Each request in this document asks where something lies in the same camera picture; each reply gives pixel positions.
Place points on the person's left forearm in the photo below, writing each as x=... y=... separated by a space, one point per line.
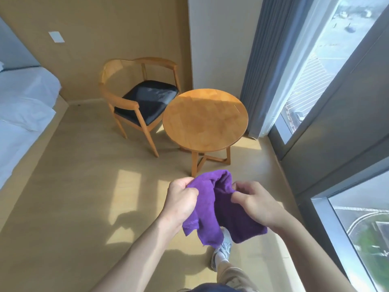
x=142 y=255

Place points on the white wall switch plate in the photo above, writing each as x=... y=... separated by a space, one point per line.
x=56 y=37

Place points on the person's left hand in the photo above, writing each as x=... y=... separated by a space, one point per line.
x=179 y=202

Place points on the grey pleated curtain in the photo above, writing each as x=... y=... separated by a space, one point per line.
x=273 y=57

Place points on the round wooden table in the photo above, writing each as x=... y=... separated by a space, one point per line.
x=206 y=118

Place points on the person's right hand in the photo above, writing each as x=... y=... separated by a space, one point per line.
x=258 y=203

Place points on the purple microfibre cloth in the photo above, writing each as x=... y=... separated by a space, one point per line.
x=209 y=215

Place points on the person's khaki shorts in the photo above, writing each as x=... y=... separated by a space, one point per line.
x=237 y=278

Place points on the grey padded headboard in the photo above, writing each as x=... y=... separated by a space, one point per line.
x=15 y=48

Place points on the person's right white sneaker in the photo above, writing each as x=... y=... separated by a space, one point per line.
x=225 y=247

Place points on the person's right forearm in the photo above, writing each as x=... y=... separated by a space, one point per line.
x=307 y=258

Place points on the wooden chair with black seat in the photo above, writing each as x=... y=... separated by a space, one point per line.
x=149 y=98

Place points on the person's right white sock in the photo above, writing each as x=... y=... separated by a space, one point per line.
x=221 y=258

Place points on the large glass window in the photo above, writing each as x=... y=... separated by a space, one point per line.
x=334 y=42

